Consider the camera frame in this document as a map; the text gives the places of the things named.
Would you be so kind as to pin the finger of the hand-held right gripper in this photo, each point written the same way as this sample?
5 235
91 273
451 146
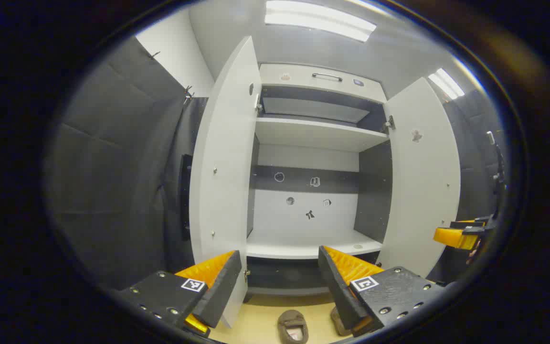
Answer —
475 221
451 237

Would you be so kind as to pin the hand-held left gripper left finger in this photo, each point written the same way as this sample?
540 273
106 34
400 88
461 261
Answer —
222 291

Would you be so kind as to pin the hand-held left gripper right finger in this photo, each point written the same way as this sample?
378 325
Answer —
337 286

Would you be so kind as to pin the brown fuzzy shoe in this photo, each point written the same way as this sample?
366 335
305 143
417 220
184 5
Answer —
338 322
292 327

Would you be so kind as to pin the white shoe cabinet door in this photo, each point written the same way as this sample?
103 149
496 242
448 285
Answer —
423 191
222 157

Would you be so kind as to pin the white shoe cabinet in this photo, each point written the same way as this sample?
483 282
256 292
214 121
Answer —
313 134

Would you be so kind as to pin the metal door hinge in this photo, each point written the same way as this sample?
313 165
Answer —
246 275
259 105
389 123

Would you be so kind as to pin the white cabinet drawer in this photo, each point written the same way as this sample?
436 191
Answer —
299 76

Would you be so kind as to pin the black backdrop cloth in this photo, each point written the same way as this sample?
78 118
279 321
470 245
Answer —
112 167
475 157

